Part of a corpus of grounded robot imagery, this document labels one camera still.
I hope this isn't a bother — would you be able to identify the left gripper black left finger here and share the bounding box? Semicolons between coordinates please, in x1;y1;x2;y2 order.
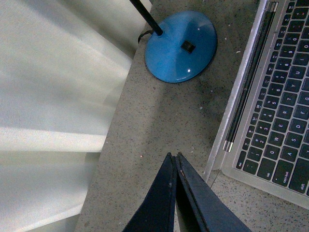
124;153;178;232

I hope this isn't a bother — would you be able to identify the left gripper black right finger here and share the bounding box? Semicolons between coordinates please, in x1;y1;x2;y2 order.
176;153;250;232

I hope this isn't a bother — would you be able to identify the grey laptop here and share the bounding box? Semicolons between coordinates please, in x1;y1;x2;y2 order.
204;0;309;208

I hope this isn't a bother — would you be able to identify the blue desk lamp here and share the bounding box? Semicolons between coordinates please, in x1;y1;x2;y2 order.
131;0;217;83

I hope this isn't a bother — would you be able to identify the white curtain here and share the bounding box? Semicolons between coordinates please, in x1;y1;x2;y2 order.
0;0;145;232

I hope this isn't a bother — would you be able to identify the black lamp power cable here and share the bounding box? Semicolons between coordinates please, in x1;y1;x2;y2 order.
137;29;153;44

